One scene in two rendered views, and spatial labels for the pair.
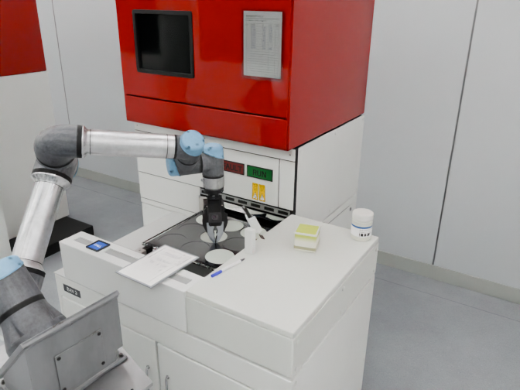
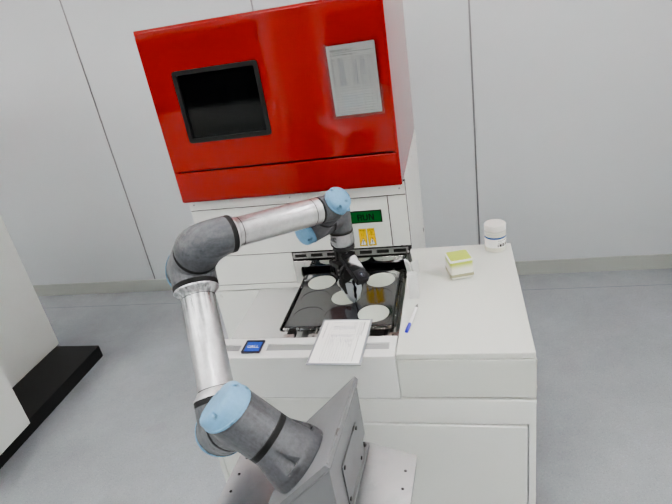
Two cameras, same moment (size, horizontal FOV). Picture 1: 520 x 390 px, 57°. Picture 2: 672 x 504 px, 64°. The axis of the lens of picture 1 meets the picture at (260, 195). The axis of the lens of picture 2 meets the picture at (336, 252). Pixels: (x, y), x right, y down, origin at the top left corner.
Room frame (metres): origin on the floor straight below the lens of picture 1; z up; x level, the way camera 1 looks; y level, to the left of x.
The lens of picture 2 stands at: (0.09, 0.65, 1.82)
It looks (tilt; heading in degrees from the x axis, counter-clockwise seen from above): 25 degrees down; 343
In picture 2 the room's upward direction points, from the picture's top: 10 degrees counter-clockwise
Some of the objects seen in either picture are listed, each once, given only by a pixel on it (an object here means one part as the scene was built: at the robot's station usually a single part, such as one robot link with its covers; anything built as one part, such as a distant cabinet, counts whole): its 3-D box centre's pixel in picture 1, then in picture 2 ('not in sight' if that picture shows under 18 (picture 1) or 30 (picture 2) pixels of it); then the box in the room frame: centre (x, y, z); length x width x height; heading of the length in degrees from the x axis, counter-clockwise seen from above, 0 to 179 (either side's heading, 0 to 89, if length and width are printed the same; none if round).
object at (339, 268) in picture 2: (213, 202); (344, 260); (1.57, 0.16, 1.05); 0.09 x 0.08 x 0.12; 11
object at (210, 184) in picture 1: (212, 181); (341, 238); (1.57, 0.17, 1.13); 0.08 x 0.08 x 0.05
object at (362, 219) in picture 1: (361, 224); (495, 235); (1.49, -0.35, 1.01); 0.07 x 0.07 x 0.10
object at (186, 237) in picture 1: (213, 237); (346, 297); (1.61, 0.17, 0.90); 0.34 x 0.34 x 0.01; 58
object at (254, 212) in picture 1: (241, 217); (351, 268); (1.79, 0.07, 0.89); 0.44 x 0.02 x 0.10; 58
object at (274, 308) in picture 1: (292, 280); (463, 310); (1.32, -0.11, 0.89); 0.62 x 0.35 x 0.14; 148
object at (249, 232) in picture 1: (252, 231); (412, 275); (1.38, 0.02, 1.03); 0.06 x 0.04 x 0.13; 148
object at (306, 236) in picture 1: (306, 237); (459, 264); (1.41, -0.16, 1.00); 0.07 x 0.07 x 0.07; 73
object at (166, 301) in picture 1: (128, 277); (302, 367); (1.33, 0.42, 0.89); 0.55 x 0.09 x 0.14; 58
